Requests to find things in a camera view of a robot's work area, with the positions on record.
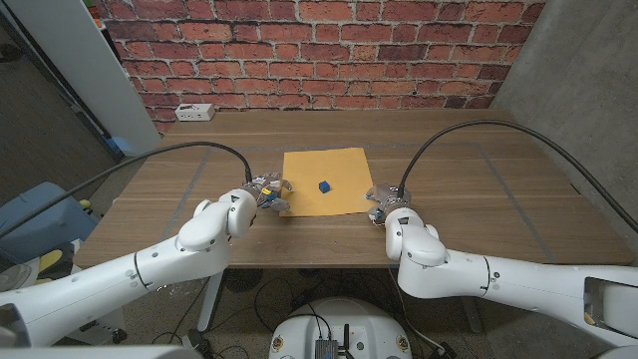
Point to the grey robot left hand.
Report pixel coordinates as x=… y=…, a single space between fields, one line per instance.
x=266 y=183

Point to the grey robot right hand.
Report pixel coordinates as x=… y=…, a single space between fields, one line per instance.
x=391 y=197

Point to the orange felt sheet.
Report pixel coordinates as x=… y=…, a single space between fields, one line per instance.
x=344 y=172

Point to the small blue block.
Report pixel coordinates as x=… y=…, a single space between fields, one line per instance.
x=324 y=186

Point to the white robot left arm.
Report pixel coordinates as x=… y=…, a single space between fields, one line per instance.
x=149 y=269

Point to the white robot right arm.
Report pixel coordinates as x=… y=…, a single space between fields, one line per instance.
x=498 y=284

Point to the black round floor object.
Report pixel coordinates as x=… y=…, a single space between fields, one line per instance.
x=244 y=280

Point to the white power strip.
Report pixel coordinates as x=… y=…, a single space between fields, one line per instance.
x=194 y=112

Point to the white table leg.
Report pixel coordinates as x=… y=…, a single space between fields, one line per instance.
x=209 y=304

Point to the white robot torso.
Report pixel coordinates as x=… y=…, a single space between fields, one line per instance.
x=340 y=324

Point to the red brick printed backdrop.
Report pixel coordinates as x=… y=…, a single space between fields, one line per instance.
x=319 y=50

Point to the grey table leg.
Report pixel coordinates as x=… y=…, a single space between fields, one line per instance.
x=471 y=316

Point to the grey box on torso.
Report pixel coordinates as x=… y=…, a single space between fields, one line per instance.
x=326 y=350

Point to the yellow-green ball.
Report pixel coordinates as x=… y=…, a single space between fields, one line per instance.
x=85 y=204

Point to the white partition panel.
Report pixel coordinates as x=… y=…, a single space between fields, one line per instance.
x=75 y=65

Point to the yellow and black shoe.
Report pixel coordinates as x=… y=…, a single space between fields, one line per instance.
x=52 y=259

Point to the blue plastic bin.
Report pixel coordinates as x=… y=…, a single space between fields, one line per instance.
x=40 y=229

